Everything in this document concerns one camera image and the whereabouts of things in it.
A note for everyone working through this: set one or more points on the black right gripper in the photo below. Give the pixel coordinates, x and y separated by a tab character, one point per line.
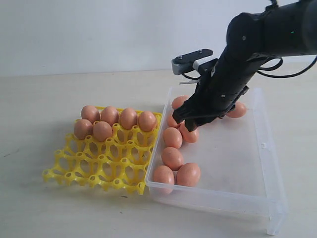
221	83

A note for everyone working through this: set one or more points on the brown egg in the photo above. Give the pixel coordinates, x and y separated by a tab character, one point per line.
172	158
90	113
238	111
101	131
188	175
178	101
110	115
171	121
172	137
128	118
147	121
190	137
164	174
82	128

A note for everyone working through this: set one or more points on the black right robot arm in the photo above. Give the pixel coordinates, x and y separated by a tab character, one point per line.
251	41

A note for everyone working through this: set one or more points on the clear plastic bin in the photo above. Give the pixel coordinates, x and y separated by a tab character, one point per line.
240	175

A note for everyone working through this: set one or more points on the yellow plastic egg tray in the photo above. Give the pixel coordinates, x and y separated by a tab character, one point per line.
119	162

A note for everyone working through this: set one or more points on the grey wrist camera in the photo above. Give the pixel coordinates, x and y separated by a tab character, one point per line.
186	63

